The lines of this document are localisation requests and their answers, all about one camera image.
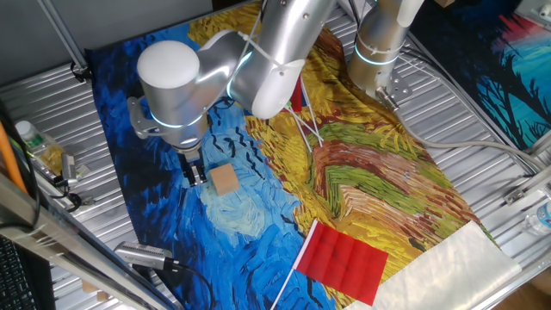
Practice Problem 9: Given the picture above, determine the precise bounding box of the aluminium frame beam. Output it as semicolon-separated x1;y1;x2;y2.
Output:
0;171;182;310

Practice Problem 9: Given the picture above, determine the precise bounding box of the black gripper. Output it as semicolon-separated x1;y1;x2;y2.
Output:
172;144;208;188

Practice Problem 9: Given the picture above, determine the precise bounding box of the clear water bottle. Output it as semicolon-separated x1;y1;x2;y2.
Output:
522;201;551;237

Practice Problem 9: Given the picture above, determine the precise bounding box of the small red flag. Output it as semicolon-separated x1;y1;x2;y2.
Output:
288;76;324;148

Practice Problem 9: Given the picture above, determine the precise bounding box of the silver depth camera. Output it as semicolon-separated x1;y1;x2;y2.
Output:
114;240;182;272

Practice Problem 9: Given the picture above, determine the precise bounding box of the black pole clamp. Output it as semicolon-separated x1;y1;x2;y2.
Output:
70;62;92;84

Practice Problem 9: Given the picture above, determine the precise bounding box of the large red flag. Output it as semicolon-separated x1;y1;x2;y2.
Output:
269;219;389;310

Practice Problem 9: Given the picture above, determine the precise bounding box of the Van Gogh print tablecloth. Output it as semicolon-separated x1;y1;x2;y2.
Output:
84;0;523;310

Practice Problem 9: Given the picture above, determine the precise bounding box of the dark tree print cloth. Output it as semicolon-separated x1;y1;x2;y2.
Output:
408;0;551;152

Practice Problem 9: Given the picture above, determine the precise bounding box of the small green flag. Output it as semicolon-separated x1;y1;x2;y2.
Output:
283;99;325;144

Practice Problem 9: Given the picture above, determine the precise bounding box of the orange bar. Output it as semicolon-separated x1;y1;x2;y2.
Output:
0;120;28;195

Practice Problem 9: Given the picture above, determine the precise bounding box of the black keyboard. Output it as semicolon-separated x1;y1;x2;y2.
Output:
0;235;40;310

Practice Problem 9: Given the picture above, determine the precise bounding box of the black camera cable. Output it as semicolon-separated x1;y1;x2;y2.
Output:
165;257;216;310

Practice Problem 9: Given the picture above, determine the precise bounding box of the yellow oil bottle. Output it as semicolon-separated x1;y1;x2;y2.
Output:
15;120;66;174

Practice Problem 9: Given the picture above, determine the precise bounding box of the aluminium profile bracket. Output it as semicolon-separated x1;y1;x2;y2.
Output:
503;165;551;206

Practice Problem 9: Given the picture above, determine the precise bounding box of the thin metal pole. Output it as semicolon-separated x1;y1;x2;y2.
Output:
36;0;90;72

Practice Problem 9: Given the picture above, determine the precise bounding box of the light wooden block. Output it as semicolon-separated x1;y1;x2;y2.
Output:
209;162;240;197

